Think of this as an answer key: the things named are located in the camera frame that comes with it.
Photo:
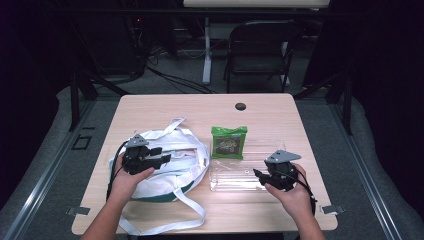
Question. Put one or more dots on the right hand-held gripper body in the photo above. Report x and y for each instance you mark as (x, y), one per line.
(283, 173)

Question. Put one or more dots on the black folding chair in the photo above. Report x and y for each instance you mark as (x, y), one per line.
(261, 50)

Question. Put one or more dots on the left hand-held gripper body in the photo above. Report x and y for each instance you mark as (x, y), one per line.
(136, 161)

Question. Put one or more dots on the person's left hand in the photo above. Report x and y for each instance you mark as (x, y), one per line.
(128, 186)

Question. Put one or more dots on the person's right hand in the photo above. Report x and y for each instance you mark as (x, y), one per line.
(295, 200)

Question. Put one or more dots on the clear plastic container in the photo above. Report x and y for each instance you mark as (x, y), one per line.
(240, 175)

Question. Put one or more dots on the green snack packet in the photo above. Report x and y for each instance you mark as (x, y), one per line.
(229, 143)

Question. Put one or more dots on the white desk leg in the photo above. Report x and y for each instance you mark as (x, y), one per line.
(207, 60)

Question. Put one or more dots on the black metal stand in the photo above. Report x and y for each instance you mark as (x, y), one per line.
(75, 100)
(347, 106)

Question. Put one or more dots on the aluminium floor rail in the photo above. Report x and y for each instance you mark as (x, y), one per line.
(46, 173)
(366, 173)

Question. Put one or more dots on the white tote bag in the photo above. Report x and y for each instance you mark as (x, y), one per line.
(173, 173)

